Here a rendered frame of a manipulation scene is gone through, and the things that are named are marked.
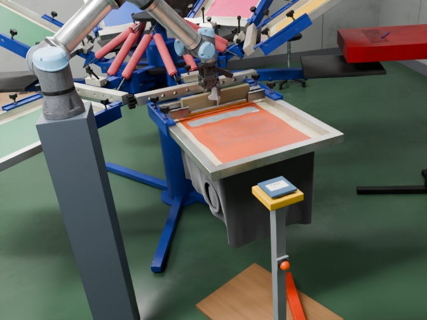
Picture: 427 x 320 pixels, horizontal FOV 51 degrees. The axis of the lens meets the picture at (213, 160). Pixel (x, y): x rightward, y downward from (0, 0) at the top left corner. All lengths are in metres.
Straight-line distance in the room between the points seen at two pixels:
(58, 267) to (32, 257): 0.23
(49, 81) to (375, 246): 2.05
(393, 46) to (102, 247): 1.85
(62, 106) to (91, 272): 0.75
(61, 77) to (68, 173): 0.36
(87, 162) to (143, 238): 1.34
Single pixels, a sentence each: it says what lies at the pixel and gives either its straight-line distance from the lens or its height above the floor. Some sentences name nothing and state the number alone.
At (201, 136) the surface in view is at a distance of 1.96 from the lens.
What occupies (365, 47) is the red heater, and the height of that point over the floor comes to 1.10.
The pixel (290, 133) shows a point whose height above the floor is 0.95.
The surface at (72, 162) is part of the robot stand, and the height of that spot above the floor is 1.03.
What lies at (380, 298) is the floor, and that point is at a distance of 2.55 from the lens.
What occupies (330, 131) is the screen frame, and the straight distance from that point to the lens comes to 1.87.
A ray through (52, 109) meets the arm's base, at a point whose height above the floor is 1.24.
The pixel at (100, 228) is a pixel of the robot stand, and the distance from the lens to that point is 1.89.
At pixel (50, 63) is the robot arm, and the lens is 1.65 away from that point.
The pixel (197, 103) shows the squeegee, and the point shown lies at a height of 1.03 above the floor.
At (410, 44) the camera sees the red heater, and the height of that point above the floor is 1.10.
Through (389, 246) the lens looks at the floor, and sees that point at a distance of 2.88.
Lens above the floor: 1.77
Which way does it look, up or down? 28 degrees down
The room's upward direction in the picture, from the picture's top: 6 degrees counter-clockwise
